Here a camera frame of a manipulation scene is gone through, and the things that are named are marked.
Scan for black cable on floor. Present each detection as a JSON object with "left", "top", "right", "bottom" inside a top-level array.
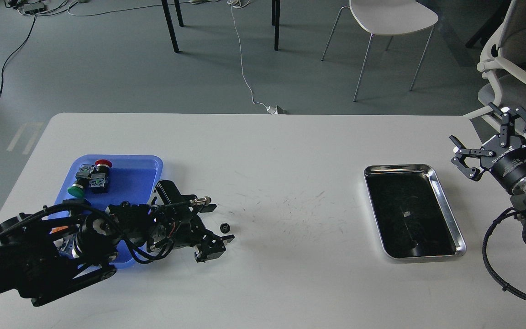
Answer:
[{"left": 0, "top": 14, "right": 38, "bottom": 128}]

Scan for grey white office chair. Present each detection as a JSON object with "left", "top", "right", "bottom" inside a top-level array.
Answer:
[{"left": 466, "top": 0, "right": 526, "bottom": 129}]

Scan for black selector switch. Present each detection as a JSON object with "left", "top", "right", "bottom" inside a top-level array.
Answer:
[{"left": 61, "top": 198, "right": 91, "bottom": 206}]

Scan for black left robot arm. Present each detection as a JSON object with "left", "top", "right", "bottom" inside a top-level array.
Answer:
[{"left": 0, "top": 180, "right": 234, "bottom": 307}]

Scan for blue plastic tray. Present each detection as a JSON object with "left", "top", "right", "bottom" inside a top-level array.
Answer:
[{"left": 46, "top": 154, "right": 163, "bottom": 270}]

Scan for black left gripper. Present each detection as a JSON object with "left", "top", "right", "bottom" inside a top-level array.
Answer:
[{"left": 147, "top": 196, "right": 235, "bottom": 263}]

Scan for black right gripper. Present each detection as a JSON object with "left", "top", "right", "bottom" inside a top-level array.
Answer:
[{"left": 449, "top": 103, "right": 526, "bottom": 195}]

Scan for shiny steel tray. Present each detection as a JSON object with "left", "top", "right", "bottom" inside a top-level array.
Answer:
[{"left": 363, "top": 163, "right": 467, "bottom": 262}]

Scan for red push button switch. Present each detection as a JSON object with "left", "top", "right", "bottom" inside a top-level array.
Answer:
[{"left": 75, "top": 159, "right": 113, "bottom": 180}]

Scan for black table legs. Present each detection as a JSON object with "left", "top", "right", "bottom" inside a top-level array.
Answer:
[{"left": 161, "top": 0, "right": 280, "bottom": 53}]

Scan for black power strip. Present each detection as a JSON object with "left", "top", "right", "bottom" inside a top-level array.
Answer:
[{"left": 18, "top": 1, "right": 47, "bottom": 15}]

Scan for white cable on floor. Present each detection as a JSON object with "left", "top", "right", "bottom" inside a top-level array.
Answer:
[{"left": 229, "top": 0, "right": 273, "bottom": 112}]

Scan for orange white contact block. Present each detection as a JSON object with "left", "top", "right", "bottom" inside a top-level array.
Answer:
[{"left": 50, "top": 226, "right": 69, "bottom": 234}]

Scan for white power adapter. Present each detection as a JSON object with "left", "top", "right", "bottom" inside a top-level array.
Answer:
[{"left": 266, "top": 106, "right": 287, "bottom": 115}]

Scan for green push button switch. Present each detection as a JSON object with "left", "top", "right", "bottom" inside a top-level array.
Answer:
[{"left": 67, "top": 177, "right": 109, "bottom": 198}]

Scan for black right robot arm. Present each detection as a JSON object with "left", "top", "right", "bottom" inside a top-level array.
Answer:
[{"left": 450, "top": 102, "right": 526, "bottom": 301}]

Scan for white plastic chair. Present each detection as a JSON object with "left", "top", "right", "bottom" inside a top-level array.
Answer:
[{"left": 323, "top": 0, "right": 439, "bottom": 101}]

